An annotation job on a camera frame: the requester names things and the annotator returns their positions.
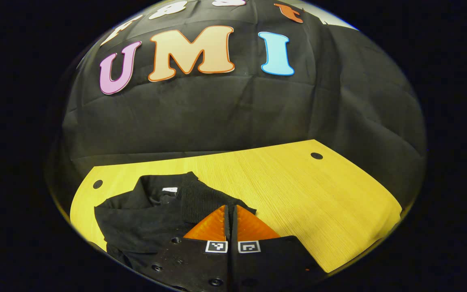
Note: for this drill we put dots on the black buttoned jacket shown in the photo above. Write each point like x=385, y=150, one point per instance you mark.
x=144, y=223

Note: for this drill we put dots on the black backdrop cloth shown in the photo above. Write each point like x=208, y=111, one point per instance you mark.
x=237, y=113

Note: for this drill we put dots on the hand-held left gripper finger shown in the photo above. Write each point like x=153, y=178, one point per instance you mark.
x=226, y=227
x=234, y=227

